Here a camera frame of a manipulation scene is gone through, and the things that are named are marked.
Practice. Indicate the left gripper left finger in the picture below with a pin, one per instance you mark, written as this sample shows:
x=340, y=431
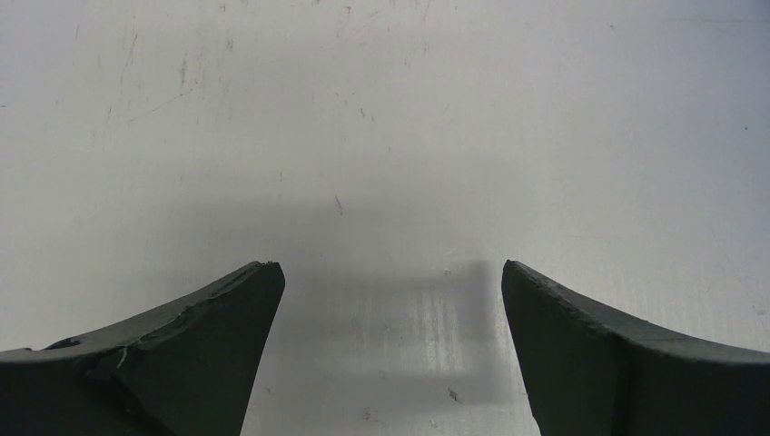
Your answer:
x=186, y=367

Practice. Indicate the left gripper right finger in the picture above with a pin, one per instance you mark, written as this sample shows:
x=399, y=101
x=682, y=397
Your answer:
x=591, y=369

